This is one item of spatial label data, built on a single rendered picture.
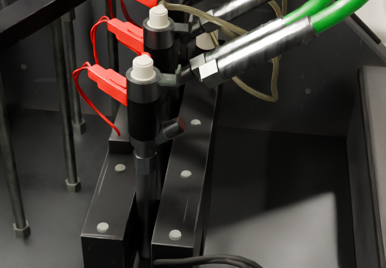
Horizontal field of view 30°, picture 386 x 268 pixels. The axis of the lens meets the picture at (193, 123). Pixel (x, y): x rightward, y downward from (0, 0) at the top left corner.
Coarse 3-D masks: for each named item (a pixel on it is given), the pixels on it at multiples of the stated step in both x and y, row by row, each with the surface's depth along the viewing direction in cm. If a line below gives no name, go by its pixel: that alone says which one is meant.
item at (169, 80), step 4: (164, 76) 57; (168, 76) 57; (172, 76) 57; (160, 80) 57; (164, 80) 57; (168, 80) 57; (172, 80) 57; (160, 84) 57; (164, 84) 57; (168, 84) 57; (172, 84) 57
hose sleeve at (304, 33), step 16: (272, 32) 54; (288, 32) 53; (304, 32) 52; (240, 48) 55; (256, 48) 54; (272, 48) 53; (288, 48) 53; (224, 64) 55; (240, 64) 54; (256, 64) 54
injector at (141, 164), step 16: (128, 80) 57; (128, 96) 58; (144, 96) 57; (160, 96) 58; (128, 112) 59; (144, 112) 58; (160, 112) 59; (128, 128) 60; (144, 128) 59; (160, 128) 60; (176, 128) 59; (144, 144) 60; (144, 160) 62; (144, 176) 63; (144, 192) 64; (144, 208) 65; (144, 224) 67; (144, 240) 68; (144, 256) 69
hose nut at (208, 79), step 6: (216, 60) 56; (204, 66) 56; (210, 66) 55; (216, 66) 55; (204, 72) 56; (210, 72) 55; (216, 72) 55; (204, 78) 56; (210, 78) 55; (216, 78) 55; (222, 78) 55; (210, 84) 56; (216, 84) 56
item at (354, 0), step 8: (344, 0) 51; (352, 0) 50; (360, 0) 50; (368, 0) 50; (328, 8) 52; (336, 8) 51; (344, 8) 51; (352, 8) 51; (312, 16) 52; (320, 16) 52; (328, 16) 51; (336, 16) 51; (344, 16) 51; (312, 24) 52; (320, 24) 52; (328, 24) 52; (320, 32) 52
